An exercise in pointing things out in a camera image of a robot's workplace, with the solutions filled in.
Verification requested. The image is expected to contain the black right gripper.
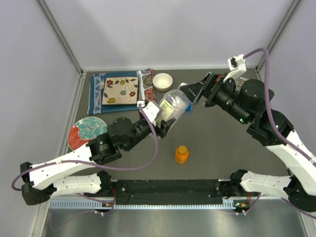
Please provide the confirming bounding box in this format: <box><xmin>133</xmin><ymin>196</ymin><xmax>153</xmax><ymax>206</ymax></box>
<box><xmin>179</xmin><ymin>72</ymin><xmax>250</xmax><ymax>125</ymax></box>

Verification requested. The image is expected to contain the large clear plastic bottle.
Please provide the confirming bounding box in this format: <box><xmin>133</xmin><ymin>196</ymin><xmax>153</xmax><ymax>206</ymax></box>
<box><xmin>156</xmin><ymin>89</ymin><xmax>190</xmax><ymax>126</ymax></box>

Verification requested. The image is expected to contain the blue label water bottle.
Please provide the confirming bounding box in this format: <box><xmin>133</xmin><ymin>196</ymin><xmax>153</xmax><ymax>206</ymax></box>
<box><xmin>184</xmin><ymin>104</ymin><xmax>193</xmax><ymax>115</ymax></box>

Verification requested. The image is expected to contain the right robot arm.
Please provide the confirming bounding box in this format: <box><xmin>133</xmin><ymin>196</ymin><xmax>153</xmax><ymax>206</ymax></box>
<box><xmin>179</xmin><ymin>73</ymin><xmax>316</xmax><ymax>212</ymax></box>

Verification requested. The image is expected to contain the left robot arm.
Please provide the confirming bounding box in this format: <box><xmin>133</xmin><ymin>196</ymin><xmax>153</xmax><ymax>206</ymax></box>
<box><xmin>20</xmin><ymin>118</ymin><xmax>176</xmax><ymax>205</ymax></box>

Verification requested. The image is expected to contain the orange juice bottle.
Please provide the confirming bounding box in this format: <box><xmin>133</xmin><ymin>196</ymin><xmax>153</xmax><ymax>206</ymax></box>
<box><xmin>175</xmin><ymin>145</ymin><xmax>189</xmax><ymax>164</ymax></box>

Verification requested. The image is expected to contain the cream ceramic bowl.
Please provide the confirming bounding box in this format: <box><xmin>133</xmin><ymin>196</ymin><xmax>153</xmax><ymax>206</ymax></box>
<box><xmin>153</xmin><ymin>73</ymin><xmax>173</xmax><ymax>92</ymax></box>

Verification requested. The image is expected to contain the blue patterned placemat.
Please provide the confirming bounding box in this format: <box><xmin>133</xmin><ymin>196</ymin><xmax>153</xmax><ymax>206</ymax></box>
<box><xmin>87</xmin><ymin>68</ymin><xmax>156</xmax><ymax>115</ymax></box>

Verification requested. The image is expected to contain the dark floral square plate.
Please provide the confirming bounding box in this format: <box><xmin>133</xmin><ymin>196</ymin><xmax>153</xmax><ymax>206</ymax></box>
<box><xmin>224</xmin><ymin>77</ymin><xmax>248</xmax><ymax>94</ymax></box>

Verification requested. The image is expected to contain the cream floral square plate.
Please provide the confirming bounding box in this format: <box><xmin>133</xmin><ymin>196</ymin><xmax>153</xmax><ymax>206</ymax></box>
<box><xmin>102</xmin><ymin>77</ymin><xmax>139</xmax><ymax>105</ymax></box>

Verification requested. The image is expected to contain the silver fork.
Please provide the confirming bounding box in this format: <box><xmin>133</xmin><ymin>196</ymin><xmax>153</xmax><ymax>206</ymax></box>
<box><xmin>94</xmin><ymin>79</ymin><xmax>105</xmax><ymax>107</ymax></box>

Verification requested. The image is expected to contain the red teal round plate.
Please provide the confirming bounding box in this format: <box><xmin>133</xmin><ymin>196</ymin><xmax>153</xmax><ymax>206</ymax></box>
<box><xmin>68</xmin><ymin>117</ymin><xmax>108</xmax><ymax>150</ymax></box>

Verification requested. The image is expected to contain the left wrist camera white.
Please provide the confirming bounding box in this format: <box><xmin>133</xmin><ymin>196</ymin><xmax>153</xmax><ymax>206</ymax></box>
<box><xmin>137</xmin><ymin>101</ymin><xmax>162</xmax><ymax>126</ymax></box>

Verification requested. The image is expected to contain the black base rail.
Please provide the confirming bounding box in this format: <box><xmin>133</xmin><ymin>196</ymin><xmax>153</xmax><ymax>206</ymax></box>
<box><xmin>93</xmin><ymin>179</ymin><xmax>250</xmax><ymax>205</ymax></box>

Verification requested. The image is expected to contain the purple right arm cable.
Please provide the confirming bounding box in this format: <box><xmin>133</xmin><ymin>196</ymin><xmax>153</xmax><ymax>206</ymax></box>
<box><xmin>243</xmin><ymin>48</ymin><xmax>316</xmax><ymax>163</ymax></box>

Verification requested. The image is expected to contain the grey cable duct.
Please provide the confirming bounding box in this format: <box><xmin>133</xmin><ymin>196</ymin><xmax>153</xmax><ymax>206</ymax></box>
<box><xmin>49</xmin><ymin>199</ymin><xmax>237</xmax><ymax>210</ymax></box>

